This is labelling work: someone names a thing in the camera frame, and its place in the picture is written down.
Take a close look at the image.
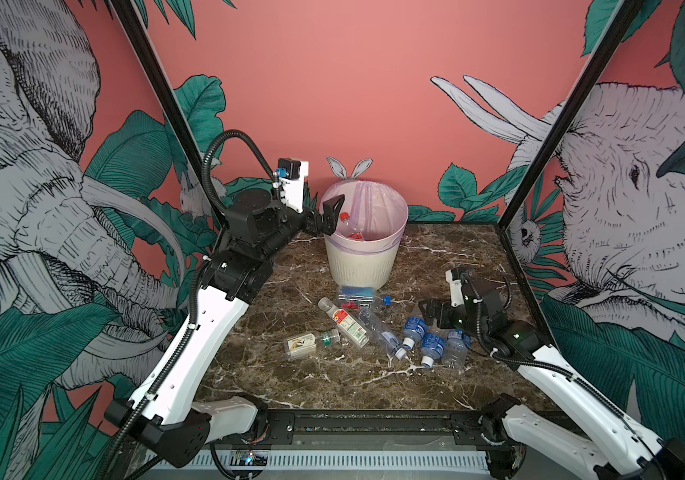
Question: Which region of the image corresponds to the red label cola bottle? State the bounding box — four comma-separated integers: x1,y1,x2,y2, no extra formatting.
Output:
338,212,365,241

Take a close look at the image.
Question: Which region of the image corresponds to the long clear bottle blue label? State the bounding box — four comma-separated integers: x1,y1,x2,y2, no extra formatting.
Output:
359,307,407,360

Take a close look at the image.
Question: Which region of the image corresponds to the red green label clear bottle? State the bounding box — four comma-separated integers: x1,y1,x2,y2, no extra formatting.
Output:
318,297,370,348

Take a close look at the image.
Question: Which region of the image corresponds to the green cap yellow label bottle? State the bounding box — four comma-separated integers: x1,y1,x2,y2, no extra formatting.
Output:
284,329,340,360

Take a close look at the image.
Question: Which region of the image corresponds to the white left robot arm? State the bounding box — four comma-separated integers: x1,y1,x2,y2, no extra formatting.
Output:
95,182,345,479

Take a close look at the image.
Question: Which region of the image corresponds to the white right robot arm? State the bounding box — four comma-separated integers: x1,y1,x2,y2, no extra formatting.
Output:
418,275,685,479

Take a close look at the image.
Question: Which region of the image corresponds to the purple bin liner bag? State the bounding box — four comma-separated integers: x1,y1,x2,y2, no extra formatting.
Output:
322,180,409,251

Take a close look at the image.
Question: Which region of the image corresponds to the cream ribbed waste bin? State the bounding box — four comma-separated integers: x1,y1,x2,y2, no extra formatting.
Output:
324,236,399,289

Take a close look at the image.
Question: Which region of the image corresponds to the crushed clear plastic bottle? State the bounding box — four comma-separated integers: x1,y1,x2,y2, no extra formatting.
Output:
443,329,473,370

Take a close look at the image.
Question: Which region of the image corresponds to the blue label bottle white cap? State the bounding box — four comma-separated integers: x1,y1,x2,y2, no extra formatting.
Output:
403,316,428,351

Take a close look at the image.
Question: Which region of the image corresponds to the flattened bottle blue cap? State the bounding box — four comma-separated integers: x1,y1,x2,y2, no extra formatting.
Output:
336,286,392,309

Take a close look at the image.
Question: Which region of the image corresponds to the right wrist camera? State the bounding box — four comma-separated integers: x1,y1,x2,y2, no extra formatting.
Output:
446,266,469,307

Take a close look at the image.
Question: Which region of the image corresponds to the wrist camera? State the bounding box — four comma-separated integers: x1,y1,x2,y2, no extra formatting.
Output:
446,266,469,307
274,158,310,214

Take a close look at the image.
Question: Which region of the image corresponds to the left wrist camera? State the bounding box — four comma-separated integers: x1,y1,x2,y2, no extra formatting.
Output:
274,158,310,214

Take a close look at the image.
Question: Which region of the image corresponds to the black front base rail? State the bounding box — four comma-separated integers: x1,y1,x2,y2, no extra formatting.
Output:
260,409,490,447

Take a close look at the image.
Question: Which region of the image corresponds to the white slotted cable duct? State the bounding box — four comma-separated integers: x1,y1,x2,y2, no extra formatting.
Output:
155,449,492,475

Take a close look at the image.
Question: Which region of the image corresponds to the black left corner frame post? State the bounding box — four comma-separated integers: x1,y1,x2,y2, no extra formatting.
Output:
106,1,226,229

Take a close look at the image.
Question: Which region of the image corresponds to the black corner frame post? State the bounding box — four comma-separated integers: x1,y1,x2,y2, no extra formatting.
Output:
106,1,226,229
497,0,644,230

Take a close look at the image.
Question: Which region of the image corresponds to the black right corner frame post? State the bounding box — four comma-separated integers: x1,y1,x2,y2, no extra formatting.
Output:
497,0,644,230

